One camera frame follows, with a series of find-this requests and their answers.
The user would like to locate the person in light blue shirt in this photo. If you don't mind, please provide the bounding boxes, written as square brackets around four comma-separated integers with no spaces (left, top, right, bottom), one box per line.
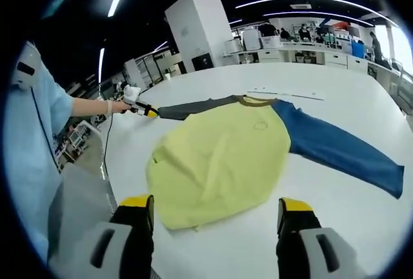
[5,41,77,264]

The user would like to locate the white square pillar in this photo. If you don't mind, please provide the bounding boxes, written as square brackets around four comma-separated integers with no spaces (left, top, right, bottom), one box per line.
[164,0,235,72]

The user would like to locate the blue storage bin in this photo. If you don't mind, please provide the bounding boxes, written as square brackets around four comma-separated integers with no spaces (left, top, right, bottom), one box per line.
[350,40,365,57]

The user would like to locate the black device cable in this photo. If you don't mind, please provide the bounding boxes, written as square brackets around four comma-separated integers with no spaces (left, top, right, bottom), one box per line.
[30,87,62,175]

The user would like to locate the yellow long-sleeved garment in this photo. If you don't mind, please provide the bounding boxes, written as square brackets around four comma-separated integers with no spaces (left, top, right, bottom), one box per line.
[145,94,405,233]

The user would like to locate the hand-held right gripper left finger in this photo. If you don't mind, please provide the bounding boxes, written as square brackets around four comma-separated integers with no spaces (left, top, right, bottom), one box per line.
[76,194,156,279]

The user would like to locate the white counter with drawers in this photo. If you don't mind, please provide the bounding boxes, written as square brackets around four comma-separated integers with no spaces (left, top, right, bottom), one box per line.
[222,41,370,73]

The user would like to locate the white storage bin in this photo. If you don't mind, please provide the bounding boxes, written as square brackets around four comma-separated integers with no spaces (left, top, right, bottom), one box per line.
[259,36,281,49]

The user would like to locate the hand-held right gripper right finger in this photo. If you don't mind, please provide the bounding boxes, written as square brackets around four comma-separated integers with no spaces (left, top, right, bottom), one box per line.
[276,196,368,279]

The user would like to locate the black cabinet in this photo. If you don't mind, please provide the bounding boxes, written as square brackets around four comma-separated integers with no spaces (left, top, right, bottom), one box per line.
[192,52,214,72]

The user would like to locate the white shelf unit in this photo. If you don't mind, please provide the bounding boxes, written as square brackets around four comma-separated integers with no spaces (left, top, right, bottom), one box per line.
[124,57,143,91]

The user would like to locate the white cabinet box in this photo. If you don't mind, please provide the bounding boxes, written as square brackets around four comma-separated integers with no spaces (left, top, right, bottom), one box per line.
[241,30,261,50]

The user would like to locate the person's left hand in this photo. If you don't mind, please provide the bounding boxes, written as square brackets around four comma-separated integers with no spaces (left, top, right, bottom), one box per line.
[108,99,133,115]

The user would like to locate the white chest-worn device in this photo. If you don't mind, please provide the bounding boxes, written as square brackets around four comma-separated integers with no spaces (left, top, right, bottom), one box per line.
[11,45,43,90]

